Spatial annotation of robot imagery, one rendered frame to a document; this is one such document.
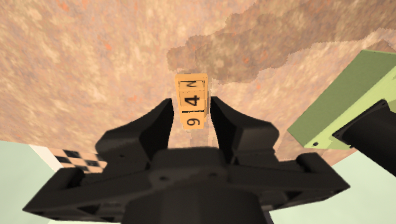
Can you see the orange cube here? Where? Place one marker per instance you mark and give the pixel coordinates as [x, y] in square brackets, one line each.
[193, 119]
[191, 95]

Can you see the orange shallow tray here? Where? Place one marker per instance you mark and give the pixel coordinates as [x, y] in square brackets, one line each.
[192, 77]

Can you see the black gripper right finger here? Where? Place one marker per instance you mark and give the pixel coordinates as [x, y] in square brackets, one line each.
[244, 140]

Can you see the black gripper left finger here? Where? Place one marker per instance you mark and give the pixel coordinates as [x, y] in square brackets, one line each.
[130, 148]

